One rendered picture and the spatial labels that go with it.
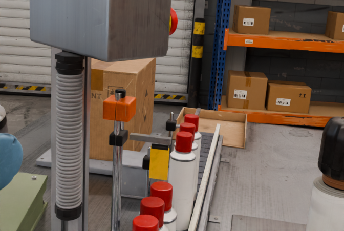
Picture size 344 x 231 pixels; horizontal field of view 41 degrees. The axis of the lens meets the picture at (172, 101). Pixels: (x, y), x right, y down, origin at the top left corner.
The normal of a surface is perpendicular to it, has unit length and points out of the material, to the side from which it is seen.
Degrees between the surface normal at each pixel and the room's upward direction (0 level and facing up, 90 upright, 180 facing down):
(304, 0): 90
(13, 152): 101
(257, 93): 90
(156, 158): 90
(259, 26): 90
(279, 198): 0
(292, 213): 0
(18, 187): 4
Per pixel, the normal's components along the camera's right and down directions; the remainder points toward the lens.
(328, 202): -0.66, 0.16
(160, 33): 0.71, 0.23
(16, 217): 0.11, -0.95
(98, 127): -0.14, 0.25
